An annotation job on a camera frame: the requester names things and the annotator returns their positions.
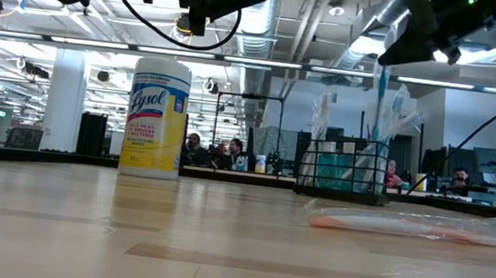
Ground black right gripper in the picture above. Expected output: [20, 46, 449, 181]
[376, 0, 496, 76]

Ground grey-handled toothbrush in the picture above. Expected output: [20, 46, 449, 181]
[301, 89, 335, 188]
[399, 107, 426, 144]

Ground long led light bar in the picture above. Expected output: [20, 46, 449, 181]
[0, 27, 496, 96]

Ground person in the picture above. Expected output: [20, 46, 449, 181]
[384, 159, 405, 190]
[222, 137, 252, 173]
[446, 165, 474, 197]
[183, 131, 211, 169]

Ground dark computer monitor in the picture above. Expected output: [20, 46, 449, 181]
[471, 145, 496, 175]

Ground white-lidded yellow wipes canister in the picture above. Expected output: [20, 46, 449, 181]
[117, 54, 194, 183]

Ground small white-yellow wipes canister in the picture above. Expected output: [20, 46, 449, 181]
[253, 154, 268, 175]

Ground black cabinet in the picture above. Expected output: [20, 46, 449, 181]
[74, 111, 110, 159]

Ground white column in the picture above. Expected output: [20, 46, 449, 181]
[38, 46, 92, 155]

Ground silver ribbed ventilation duct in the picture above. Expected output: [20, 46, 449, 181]
[229, 0, 282, 128]

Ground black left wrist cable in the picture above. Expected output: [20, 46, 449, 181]
[109, 0, 244, 56]

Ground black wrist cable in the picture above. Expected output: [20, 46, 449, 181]
[109, 0, 244, 56]
[405, 63, 496, 204]

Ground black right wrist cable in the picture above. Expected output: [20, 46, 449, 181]
[405, 63, 496, 204]

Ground black tube frame stand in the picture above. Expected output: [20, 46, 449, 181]
[210, 89, 287, 161]

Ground black wire caddy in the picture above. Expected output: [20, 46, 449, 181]
[291, 132, 395, 208]

